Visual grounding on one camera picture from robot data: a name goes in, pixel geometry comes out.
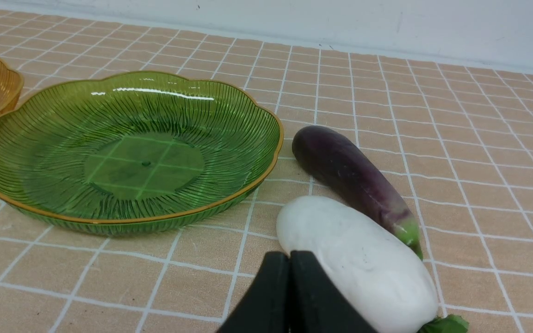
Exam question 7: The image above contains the checkered orange tablecloth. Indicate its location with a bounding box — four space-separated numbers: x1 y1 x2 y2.
0 9 533 333

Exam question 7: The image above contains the green ribbed glass plate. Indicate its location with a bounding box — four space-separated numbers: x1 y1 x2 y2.
0 70 284 236

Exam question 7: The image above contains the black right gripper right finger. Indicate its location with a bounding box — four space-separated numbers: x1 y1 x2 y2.
288 251 376 333

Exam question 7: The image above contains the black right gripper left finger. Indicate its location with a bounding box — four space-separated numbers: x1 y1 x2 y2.
217 251 290 333

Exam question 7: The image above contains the purple eggplant with green stem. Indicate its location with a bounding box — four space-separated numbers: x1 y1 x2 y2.
291 126 423 259

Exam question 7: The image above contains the white radish with leaves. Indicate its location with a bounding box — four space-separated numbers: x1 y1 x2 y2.
276 196 468 333

